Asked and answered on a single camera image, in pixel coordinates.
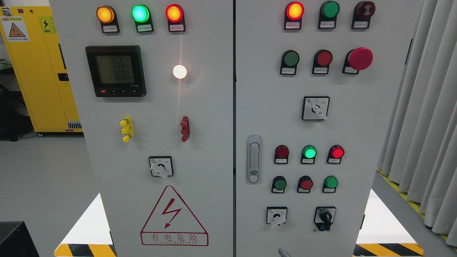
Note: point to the red push button lower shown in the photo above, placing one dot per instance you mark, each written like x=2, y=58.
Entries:
x=304, y=185

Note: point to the black knob selector switch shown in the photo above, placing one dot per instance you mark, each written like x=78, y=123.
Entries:
x=324, y=217

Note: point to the red terminal connector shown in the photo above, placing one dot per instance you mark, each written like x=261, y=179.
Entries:
x=185, y=128

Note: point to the upper right rotary selector switch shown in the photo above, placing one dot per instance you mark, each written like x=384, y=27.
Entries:
x=315, y=108

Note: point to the yellow safety storage cabinet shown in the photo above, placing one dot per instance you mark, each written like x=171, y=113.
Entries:
x=31, y=40

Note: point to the red lit small indicator lamp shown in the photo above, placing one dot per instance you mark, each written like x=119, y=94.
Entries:
x=335, y=154

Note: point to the white lit indicator lamp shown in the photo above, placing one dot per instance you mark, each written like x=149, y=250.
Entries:
x=179, y=71

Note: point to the yellow terminal connector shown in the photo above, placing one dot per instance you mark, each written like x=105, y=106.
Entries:
x=127, y=128

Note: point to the red-orange indicator lamp left door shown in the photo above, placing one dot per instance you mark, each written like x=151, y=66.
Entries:
x=175, y=18

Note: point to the green lit small indicator lamp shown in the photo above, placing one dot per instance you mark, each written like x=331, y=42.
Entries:
x=308, y=155

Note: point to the red push button upper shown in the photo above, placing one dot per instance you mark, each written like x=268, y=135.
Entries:
x=321, y=62

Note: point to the red electric danger warning sticker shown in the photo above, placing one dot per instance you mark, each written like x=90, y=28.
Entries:
x=172, y=223

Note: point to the green start push button lower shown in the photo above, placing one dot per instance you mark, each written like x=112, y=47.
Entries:
x=279, y=184

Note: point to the lower white rotary selector switch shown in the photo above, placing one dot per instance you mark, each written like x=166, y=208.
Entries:
x=276, y=216

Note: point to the grey electrical control cabinet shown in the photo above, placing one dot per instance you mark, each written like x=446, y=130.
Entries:
x=232, y=50

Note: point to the dark green indicator lamp top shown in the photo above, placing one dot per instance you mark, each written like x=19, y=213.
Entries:
x=328, y=15

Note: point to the black box bottom left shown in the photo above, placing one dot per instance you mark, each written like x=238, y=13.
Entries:
x=15, y=240

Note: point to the red-orange indicator lamp door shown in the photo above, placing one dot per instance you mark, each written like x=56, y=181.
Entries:
x=293, y=16
x=175, y=18

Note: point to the red mushroom emergency stop button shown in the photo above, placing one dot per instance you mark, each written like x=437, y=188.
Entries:
x=356, y=60

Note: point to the black digital power meter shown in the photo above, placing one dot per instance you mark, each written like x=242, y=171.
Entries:
x=116, y=71

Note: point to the bright green push button lower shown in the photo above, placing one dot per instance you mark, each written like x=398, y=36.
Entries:
x=330, y=184

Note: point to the left door rotary selector switch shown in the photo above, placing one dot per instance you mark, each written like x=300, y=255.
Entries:
x=161, y=166

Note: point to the dark red small indicator lamp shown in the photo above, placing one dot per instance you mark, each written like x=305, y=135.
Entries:
x=281, y=155

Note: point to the green push button upper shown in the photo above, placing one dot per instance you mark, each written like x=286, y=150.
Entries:
x=289, y=62

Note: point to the red push button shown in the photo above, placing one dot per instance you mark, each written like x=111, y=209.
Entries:
x=321, y=62
x=304, y=185

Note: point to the grey cabinet door handle lock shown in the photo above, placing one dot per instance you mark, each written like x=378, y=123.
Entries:
x=253, y=158

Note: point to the amber indicator lamp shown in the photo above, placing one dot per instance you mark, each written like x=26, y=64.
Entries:
x=108, y=19

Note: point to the grey curtain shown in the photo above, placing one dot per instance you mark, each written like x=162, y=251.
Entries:
x=420, y=150

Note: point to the red-orange indicator lamp right door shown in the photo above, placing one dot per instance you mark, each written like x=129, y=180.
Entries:
x=293, y=16

